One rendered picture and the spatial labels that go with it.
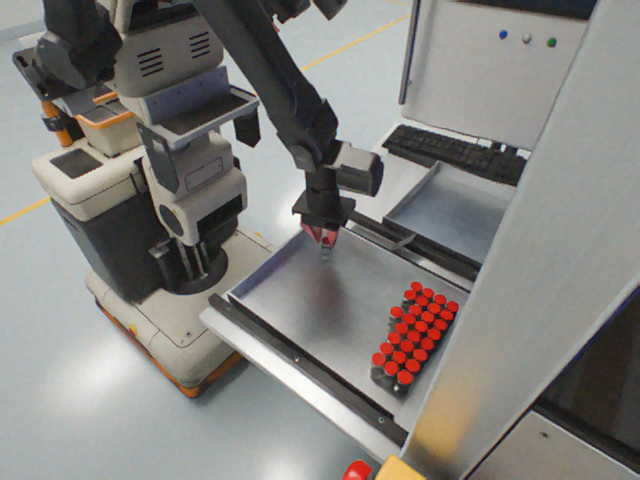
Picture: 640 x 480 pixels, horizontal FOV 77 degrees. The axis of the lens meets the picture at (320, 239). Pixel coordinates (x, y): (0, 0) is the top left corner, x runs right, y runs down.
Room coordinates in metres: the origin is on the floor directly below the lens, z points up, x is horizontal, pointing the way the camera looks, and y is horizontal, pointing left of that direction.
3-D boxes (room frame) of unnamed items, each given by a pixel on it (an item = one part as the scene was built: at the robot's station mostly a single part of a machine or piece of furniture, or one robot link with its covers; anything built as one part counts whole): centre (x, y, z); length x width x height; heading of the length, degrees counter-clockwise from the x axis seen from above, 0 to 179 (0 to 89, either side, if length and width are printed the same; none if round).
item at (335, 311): (0.43, -0.05, 0.90); 0.34 x 0.26 x 0.04; 52
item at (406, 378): (0.33, -0.17, 0.90); 0.18 x 0.02 x 0.05; 142
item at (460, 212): (0.63, -0.35, 0.90); 0.34 x 0.26 x 0.04; 52
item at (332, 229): (0.54, -0.01, 0.97); 0.07 x 0.07 x 0.09; 67
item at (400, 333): (0.36, -0.14, 0.90); 0.18 x 0.02 x 0.05; 142
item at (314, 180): (0.54, -0.01, 1.10); 0.07 x 0.06 x 0.07; 64
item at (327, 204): (0.54, -0.01, 1.04); 0.10 x 0.07 x 0.07; 67
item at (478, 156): (1.03, -0.39, 0.82); 0.40 x 0.14 x 0.02; 60
